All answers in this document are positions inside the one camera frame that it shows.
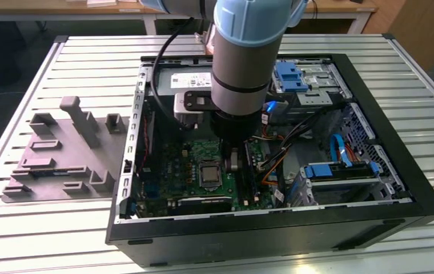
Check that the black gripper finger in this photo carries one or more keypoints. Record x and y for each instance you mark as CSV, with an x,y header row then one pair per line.
x,y
234,160

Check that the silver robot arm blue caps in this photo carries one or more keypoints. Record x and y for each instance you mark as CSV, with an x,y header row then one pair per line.
x,y
240,62

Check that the CPU socket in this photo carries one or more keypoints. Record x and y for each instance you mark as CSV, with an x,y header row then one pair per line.
x,y
210,185

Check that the black RAM slot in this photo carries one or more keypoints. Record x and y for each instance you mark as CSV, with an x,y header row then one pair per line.
x,y
245,185
242,188
252,171
248,171

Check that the green motherboard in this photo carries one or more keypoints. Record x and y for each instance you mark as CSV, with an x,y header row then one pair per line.
x,y
179,171

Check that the black graphics card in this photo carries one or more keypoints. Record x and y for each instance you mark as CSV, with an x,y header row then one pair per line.
x,y
202,201

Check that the grey power supply unit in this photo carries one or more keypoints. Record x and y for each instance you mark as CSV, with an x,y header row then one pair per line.
x,y
162,114

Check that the hard disk in blue carrier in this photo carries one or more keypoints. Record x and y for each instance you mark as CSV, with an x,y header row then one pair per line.
x,y
318,170

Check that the empty blue disk carrier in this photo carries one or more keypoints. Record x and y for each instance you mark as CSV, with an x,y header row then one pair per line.
x,y
288,75

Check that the metal drive cage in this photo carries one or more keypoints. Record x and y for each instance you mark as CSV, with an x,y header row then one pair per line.
x,y
316,98

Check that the blue expansion slot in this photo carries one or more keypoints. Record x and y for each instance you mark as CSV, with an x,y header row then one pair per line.
x,y
151,190

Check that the black open PC case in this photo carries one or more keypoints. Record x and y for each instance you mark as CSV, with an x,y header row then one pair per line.
x,y
240,242

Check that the blue port connector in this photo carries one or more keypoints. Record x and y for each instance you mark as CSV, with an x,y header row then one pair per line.
x,y
131,207

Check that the metal disk bay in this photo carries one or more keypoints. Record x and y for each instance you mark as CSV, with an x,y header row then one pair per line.
x,y
355,180

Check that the grey plastic parts rack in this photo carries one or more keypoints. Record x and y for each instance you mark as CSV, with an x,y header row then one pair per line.
x,y
77,160

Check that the RAM stick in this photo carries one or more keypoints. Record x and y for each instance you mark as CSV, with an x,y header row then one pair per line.
x,y
54,173

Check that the wooden desk white legs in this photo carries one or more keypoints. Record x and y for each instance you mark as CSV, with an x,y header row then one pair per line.
x,y
336,9

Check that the white box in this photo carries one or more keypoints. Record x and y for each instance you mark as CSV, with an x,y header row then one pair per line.
x,y
101,3

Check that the wooden cabinet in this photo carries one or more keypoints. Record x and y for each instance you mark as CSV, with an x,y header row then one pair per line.
x,y
423,28

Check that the grey camera box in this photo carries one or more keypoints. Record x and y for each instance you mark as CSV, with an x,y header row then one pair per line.
x,y
280,106
186,112

